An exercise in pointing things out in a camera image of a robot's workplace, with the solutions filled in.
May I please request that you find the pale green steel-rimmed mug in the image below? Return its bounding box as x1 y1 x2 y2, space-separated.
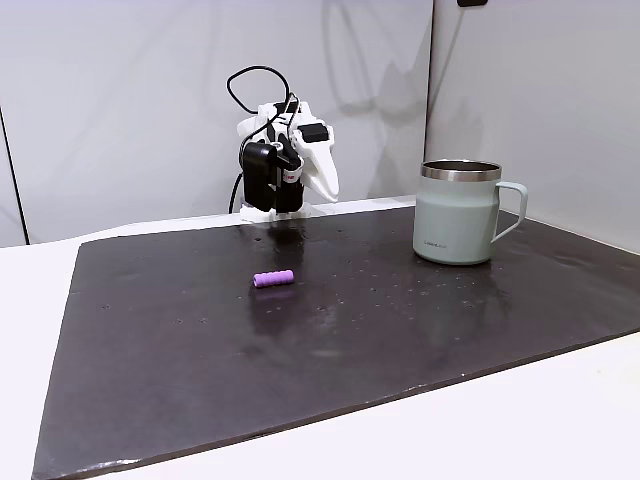
412 159 530 267

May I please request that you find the purple ribbed pen grip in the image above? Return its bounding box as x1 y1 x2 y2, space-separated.
252 269 296 290

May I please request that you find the black table mat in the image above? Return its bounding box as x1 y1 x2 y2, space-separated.
30 203 640 480

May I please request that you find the black power cable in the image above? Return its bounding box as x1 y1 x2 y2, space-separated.
228 172 246 215

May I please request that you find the black camera cable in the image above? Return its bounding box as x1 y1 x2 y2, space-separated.
225 64 302 151

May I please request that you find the thin black wall strip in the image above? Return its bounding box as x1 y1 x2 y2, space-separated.
0 106 31 247

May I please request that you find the black camera box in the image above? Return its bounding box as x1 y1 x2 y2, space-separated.
241 141 279 212

